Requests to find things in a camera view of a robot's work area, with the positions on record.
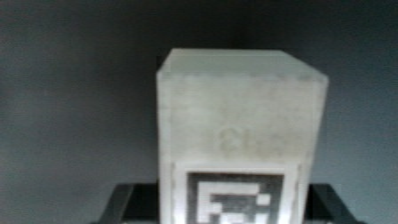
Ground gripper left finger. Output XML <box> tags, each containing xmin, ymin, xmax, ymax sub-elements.
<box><xmin>91</xmin><ymin>183</ymin><xmax>160</xmax><ymax>224</ymax></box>

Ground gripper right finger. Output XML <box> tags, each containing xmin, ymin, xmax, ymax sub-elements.
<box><xmin>306</xmin><ymin>184</ymin><xmax>366</xmax><ymax>224</ymax></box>

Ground white leg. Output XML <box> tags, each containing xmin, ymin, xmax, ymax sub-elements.
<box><xmin>156</xmin><ymin>49</ymin><xmax>329</xmax><ymax>224</ymax></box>

